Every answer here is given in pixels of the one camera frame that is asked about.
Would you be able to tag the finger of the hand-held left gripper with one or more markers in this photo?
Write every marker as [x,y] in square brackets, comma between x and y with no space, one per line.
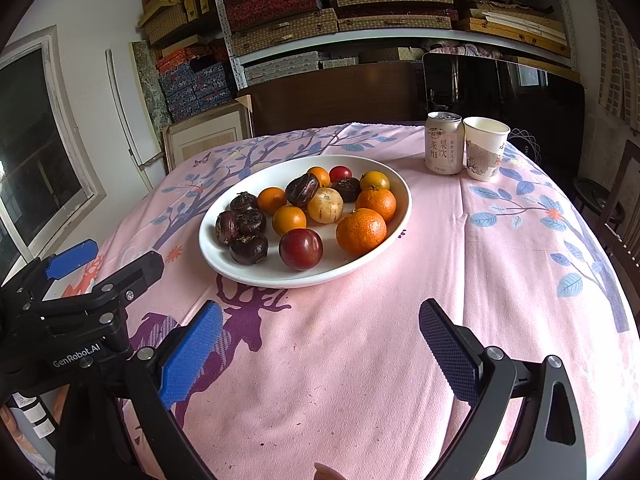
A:
[70,259]
[135,272]

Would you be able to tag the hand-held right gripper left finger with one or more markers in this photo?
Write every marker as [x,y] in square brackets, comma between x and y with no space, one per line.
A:
[192,355]

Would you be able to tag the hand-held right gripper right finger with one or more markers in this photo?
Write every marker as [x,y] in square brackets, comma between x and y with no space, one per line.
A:
[447,355]

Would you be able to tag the white ceramic plate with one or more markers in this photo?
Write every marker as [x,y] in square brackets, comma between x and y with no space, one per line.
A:
[330,270]

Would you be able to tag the dark red plum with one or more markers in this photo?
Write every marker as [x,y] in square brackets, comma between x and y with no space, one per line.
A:
[300,249]

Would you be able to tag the orange mandarin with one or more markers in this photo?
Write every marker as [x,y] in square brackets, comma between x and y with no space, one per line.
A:
[361,231]
[376,204]

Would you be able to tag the yellow green tomato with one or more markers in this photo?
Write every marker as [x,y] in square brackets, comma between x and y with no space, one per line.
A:
[375,180]

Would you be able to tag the pale yellow striped fruit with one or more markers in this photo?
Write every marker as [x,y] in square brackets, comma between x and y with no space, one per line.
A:
[325,205]

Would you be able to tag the red cherry tomato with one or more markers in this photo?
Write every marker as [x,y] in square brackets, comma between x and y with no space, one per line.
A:
[340,173]

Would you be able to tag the person's right hand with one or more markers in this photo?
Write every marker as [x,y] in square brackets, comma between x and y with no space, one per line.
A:
[327,473]

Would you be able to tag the pink floral tablecloth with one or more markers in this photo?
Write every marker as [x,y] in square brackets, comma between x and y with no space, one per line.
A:
[350,360]

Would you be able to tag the white framed window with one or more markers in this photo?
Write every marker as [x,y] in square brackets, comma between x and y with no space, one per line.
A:
[35,150]

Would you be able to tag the white leaning strip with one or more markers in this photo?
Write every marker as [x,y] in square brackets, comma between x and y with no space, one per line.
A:
[122,110]

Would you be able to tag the grey marble slab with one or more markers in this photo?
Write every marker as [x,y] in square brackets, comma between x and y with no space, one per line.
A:
[150,85]

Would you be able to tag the stack of blue patterned boxes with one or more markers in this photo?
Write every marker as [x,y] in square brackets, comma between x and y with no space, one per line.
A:
[197,87]

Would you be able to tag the white printed paper cup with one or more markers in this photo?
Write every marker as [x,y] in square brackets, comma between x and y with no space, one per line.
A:
[485,152]

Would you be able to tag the white drink can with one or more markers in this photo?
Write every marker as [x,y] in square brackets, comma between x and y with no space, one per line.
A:
[442,145]

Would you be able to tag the dark wooden chair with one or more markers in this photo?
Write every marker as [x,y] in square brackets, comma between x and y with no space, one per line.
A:
[615,200]

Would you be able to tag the white metal shelf rack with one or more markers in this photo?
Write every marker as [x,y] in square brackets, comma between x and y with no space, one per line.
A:
[235,60]

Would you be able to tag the dark wooden board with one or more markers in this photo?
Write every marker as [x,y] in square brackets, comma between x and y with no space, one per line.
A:
[330,97]

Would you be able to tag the stack of woven boxes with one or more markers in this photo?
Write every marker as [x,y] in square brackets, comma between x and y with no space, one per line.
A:
[280,42]

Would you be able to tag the dark glass panel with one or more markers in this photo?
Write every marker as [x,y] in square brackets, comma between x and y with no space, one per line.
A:
[525,90]

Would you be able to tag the stack of flat wooden boxes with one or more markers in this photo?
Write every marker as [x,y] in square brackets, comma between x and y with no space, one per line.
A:
[515,27]

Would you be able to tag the pale lattice panel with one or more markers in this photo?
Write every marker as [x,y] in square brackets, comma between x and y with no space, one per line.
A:
[620,60]

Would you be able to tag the pale picture frame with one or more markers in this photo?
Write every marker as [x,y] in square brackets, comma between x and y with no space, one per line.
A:
[205,135]

